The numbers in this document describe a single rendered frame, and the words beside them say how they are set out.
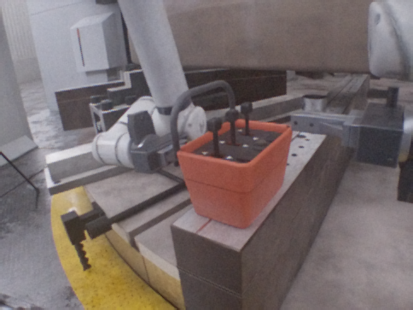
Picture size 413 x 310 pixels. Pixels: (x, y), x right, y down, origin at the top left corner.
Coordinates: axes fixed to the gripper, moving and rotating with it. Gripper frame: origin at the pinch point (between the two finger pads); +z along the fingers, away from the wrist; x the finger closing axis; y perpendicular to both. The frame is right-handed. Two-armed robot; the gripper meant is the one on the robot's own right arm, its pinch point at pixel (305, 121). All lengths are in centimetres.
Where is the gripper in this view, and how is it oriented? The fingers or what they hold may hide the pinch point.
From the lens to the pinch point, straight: 44.1
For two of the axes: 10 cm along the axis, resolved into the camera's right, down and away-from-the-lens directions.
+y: -0.8, -9.2, -3.9
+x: -5.6, 3.6, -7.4
